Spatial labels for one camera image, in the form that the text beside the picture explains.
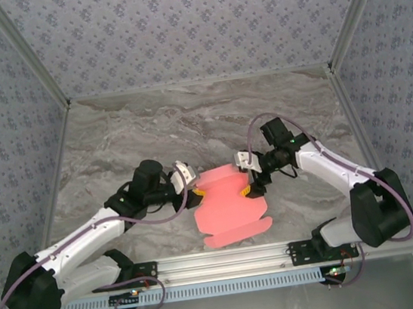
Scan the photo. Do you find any pink paper box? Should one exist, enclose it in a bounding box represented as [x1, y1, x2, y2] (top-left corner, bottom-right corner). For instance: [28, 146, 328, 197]
[188, 160, 276, 251]

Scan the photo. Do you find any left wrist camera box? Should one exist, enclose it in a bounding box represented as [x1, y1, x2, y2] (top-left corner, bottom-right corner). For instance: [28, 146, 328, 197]
[170, 158, 200, 194]

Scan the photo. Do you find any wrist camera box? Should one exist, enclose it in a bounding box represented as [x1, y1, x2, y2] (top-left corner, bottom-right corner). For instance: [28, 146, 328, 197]
[231, 148, 260, 175]
[170, 158, 200, 194]

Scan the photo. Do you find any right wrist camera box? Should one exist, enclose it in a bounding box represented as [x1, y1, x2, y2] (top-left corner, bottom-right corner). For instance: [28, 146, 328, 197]
[231, 148, 260, 175]

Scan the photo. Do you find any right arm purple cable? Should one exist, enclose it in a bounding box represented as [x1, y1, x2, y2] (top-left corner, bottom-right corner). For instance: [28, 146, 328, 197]
[241, 96, 413, 298]

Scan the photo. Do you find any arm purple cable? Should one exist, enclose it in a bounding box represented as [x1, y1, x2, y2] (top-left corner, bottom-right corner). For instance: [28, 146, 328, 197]
[0, 170, 205, 309]
[241, 96, 413, 298]

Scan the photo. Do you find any wide aluminium mounting rail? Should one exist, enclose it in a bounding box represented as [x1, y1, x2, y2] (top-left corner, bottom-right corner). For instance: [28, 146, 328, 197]
[60, 224, 413, 299]

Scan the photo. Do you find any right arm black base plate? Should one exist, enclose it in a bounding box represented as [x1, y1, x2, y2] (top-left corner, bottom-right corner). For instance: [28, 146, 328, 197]
[287, 232, 361, 268]

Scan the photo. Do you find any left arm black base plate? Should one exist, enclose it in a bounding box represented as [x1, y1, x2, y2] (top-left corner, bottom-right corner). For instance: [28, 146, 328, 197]
[114, 260, 160, 291]

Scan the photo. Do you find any aluminium side rail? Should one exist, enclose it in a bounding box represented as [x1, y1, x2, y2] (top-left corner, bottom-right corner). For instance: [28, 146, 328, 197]
[325, 57, 408, 231]
[23, 102, 91, 257]

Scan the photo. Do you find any light blue slotted cable duct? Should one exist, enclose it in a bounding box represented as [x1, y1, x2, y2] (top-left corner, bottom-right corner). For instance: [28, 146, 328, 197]
[56, 265, 329, 309]

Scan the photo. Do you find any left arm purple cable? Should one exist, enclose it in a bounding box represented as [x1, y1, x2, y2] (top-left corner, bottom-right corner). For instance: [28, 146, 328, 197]
[0, 170, 205, 309]

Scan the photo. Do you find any aluminium corner post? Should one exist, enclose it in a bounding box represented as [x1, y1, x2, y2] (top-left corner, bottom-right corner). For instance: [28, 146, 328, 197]
[318, 0, 405, 71]
[0, 0, 72, 116]

